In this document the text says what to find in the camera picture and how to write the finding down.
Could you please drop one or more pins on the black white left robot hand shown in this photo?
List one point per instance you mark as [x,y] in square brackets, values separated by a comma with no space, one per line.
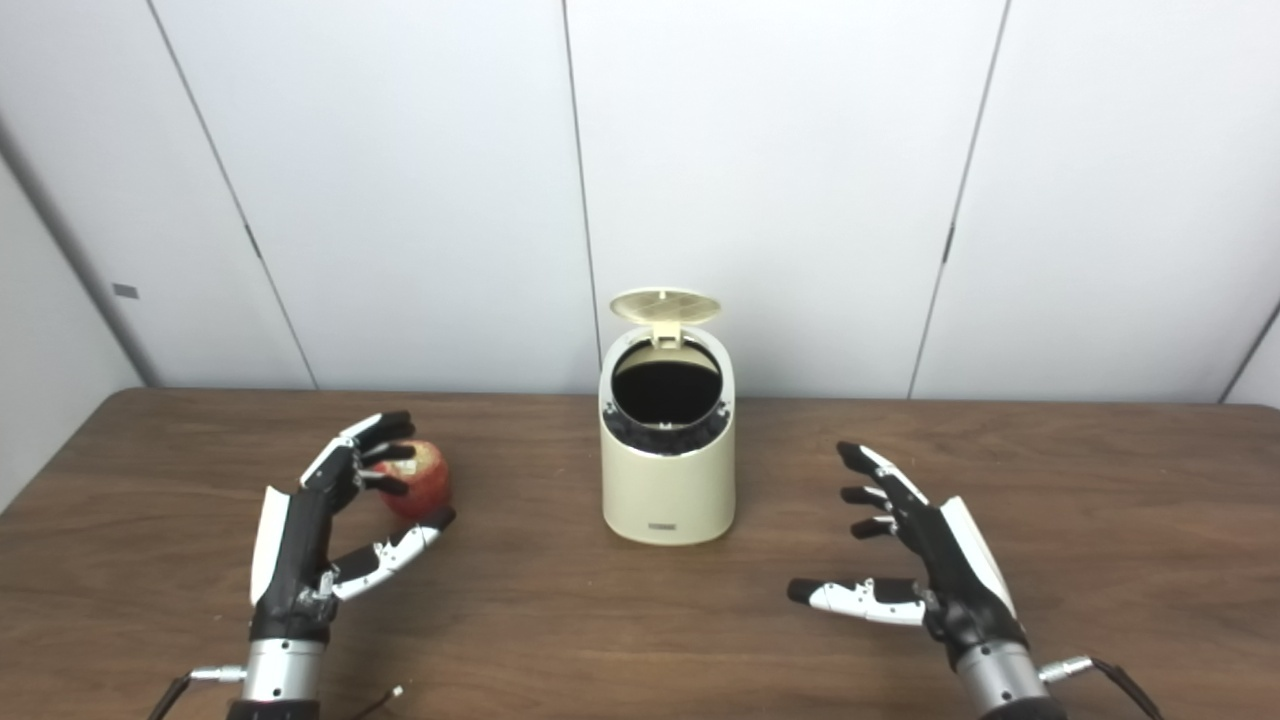
[300,560]

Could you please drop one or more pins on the cream-colored bin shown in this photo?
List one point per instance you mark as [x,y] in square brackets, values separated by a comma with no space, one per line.
[668,495]

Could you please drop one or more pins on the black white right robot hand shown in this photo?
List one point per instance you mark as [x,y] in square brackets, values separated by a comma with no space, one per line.
[960,580]

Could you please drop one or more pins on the red apple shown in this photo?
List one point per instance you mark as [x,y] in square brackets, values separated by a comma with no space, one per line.
[425,485]

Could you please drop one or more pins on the cream round bin lid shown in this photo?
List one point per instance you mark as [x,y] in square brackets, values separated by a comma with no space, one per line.
[665,306]

